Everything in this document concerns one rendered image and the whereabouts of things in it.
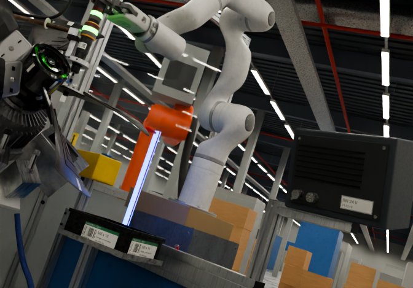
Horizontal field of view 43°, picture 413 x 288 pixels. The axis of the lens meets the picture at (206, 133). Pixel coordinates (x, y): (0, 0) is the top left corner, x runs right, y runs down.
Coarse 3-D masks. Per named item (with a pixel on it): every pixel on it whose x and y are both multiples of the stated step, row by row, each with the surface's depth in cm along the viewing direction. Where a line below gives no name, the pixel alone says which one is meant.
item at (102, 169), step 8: (80, 152) 188; (88, 152) 184; (88, 160) 182; (96, 160) 179; (104, 160) 181; (112, 160) 183; (88, 168) 181; (96, 168) 179; (104, 168) 181; (112, 168) 183; (88, 176) 179; (96, 176) 179; (104, 176) 181; (112, 176) 184; (112, 184) 184
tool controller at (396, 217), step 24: (312, 144) 119; (336, 144) 115; (360, 144) 111; (384, 144) 107; (408, 144) 109; (312, 168) 118; (336, 168) 114; (360, 168) 110; (384, 168) 106; (408, 168) 110; (288, 192) 123; (312, 192) 118; (336, 192) 114; (360, 192) 110; (384, 192) 106; (408, 192) 111; (336, 216) 113; (360, 216) 109; (384, 216) 106; (408, 216) 112
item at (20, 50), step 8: (16, 32) 137; (8, 40) 136; (16, 40) 137; (24, 40) 137; (0, 48) 136; (8, 48) 136; (16, 48) 137; (24, 48) 137; (0, 56) 136; (8, 56) 136; (16, 56) 137
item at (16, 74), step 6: (6, 66) 127; (18, 66) 131; (6, 72) 128; (12, 72) 130; (18, 72) 132; (6, 78) 128; (18, 78) 132; (6, 84) 129; (12, 84) 131; (18, 84) 133; (6, 90) 130; (18, 90) 133; (6, 96) 130
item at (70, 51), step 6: (72, 30) 147; (78, 30) 147; (72, 36) 146; (78, 36) 148; (72, 42) 146; (78, 42) 148; (72, 48) 146; (66, 54) 146; (72, 54) 146; (72, 60) 143; (78, 60) 143; (84, 60) 144; (84, 66) 146
